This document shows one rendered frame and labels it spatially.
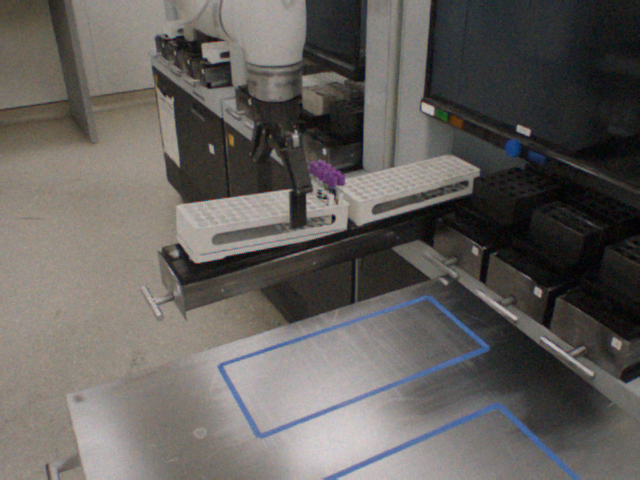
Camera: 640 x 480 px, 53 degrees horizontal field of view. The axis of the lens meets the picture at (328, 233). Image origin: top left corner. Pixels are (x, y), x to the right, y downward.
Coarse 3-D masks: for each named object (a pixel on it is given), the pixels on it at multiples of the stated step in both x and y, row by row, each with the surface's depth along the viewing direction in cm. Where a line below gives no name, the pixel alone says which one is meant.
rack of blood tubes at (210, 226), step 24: (288, 192) 119; (192, 216) 107; (216, 216) 108; (240, 216) 108; (264, 216) 110; (288, 216) 110; (312, 216) 113; (336, 216) 116; (192, 240) 104; (216, 240) 112; (240, 240) 112; (264, 240) 110; (288, 240) 113
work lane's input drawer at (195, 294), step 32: (352, 224) 120; (384, 224) 122; (416, 224) 125; (160, 256) 112; (256, 256) 110; (288, 256) 112; (320, 256) 116; (352, 256) 120; (192, 288) 104; (224, 288) 108; (256, 288) 111; (160, 320) 106
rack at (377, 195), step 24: (408, 168) 131; (432, 168) 131; (456, 168) 132; (360, 192) 121; (384, 192) 121; (408, 192) 122; (432, 192) 129; (456, 192) 129; (360, 216) 119; (384, 216) 122
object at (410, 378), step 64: (320, 320) 93; (384, 320) 93; (448, 320) 93; (128, 384) 82; (192, 384) 82; (256, 384) 82; (320, 384) 82; (384, 384) 82; (448, 384) 82; (512, 384) 82; (576, 384) 82; (128, 448) 72; (192, 448) 72; (256, 448) 72; (320, 448) 72; (384, 448) 72; (448, 448) 72; (512, 448) 72; (576, 448) 73
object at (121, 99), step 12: (96, 96) 430; (108, 96) 434; (120, 96) 438; (132, 96) 442; (144, 96) 447; (12, 108) 407; (24, 108) 411; (36, 108) 415; (48, 108) 418; (60, 108) 422; (96, 108) 433; (108, 108) 436; (0, 120) 407; (12, 120) 410; (24, 120) 413; (36, 120) 415
